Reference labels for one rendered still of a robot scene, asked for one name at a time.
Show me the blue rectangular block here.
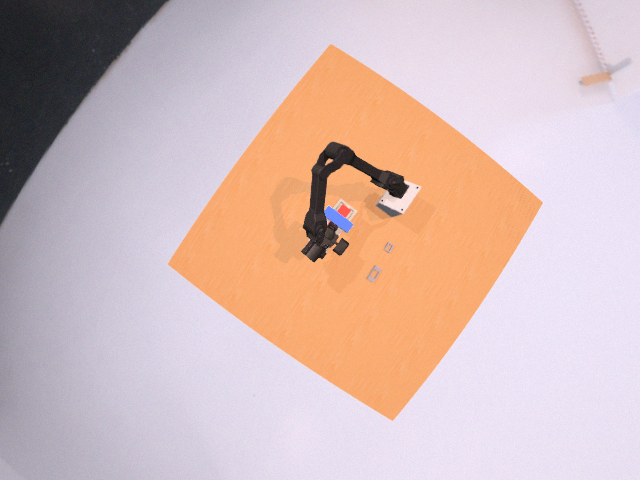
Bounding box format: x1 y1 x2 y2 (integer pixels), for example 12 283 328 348
324 205 354 233

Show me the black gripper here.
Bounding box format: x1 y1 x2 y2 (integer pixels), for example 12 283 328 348
325 233 349 256

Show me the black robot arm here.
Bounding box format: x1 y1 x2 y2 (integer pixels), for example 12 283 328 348
301 142 409 263

